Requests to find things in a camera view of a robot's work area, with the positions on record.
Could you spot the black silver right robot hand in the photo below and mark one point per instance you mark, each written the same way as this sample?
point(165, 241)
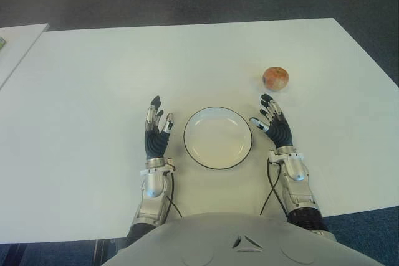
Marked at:
point(280, 132)

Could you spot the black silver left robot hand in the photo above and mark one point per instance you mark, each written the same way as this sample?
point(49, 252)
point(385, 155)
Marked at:
point(156, 141)

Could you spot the red yellow apple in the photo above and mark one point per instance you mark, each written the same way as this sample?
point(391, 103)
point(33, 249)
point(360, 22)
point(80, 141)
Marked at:
point(275, 78)

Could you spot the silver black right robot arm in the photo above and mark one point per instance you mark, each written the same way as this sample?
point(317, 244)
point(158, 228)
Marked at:
point(296, 169)

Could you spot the white plate with black rim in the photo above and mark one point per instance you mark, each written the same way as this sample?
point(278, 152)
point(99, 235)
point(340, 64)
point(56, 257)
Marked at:
point(218, 139)

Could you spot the grey robot torso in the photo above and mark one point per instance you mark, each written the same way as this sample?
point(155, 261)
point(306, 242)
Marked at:
point(233, 244)

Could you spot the white side table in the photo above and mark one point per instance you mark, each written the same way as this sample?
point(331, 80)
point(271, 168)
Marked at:
point(18, 48)

